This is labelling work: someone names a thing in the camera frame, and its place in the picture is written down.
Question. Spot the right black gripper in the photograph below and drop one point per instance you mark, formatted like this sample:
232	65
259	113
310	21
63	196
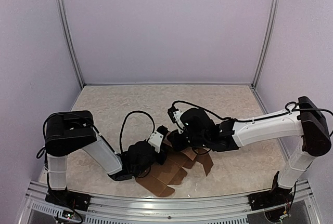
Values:
173	139

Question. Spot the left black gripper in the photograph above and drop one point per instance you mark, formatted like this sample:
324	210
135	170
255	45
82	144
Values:
164	154

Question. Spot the brown cardboard box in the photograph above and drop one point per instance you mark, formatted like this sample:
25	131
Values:
160	178

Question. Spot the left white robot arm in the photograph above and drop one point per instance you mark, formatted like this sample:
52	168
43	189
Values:
67	132

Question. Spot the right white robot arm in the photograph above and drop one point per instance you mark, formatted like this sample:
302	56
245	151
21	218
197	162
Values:
195	129

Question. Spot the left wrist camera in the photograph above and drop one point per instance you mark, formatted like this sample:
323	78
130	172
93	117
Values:
157	137

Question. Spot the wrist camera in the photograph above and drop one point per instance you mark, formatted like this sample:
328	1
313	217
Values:
157	137
174	114

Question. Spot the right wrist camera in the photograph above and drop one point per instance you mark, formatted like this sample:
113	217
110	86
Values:
174	114

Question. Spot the front aluminium frame rail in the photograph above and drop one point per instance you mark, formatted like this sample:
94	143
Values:
232	208

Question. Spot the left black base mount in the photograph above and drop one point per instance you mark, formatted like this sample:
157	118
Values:
69	199

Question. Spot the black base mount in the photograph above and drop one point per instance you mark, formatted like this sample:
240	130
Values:
272	197
69	199

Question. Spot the back aluminium floor rail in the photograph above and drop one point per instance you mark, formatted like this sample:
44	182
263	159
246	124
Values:
166	83

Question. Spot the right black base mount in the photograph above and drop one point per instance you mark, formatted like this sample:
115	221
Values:
272	197

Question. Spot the right aluminium corner post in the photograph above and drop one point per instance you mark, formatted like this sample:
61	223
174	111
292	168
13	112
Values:
266	42

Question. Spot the aluminium corner post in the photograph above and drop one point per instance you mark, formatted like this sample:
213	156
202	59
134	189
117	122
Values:
69	42
266	42

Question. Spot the left aluminium corner post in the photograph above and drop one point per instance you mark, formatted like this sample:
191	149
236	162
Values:
69	42

